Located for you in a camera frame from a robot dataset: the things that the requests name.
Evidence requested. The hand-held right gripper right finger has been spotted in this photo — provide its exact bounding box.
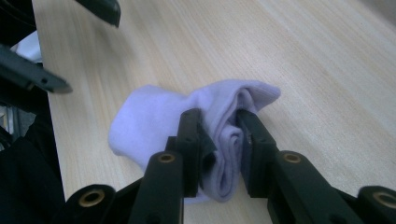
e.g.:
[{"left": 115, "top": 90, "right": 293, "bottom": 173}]
[{"left": 235, "top": 108, "right": 366, "bottom": 224}]

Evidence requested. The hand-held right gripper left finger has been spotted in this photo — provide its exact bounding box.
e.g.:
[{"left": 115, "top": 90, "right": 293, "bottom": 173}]
[{"left": 128, "top": 107, "right": 217, "bottom": 224}]

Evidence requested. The light purple sock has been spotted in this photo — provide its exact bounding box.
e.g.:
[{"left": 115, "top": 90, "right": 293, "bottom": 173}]
[{"left": 107, "top": 78, "right": 282, "bottom": 205}]

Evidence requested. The dark cloth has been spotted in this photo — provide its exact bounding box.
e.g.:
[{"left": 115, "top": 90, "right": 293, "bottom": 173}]
[{"left": 0, "top": 92, "right": 67, "bottom": 224}]

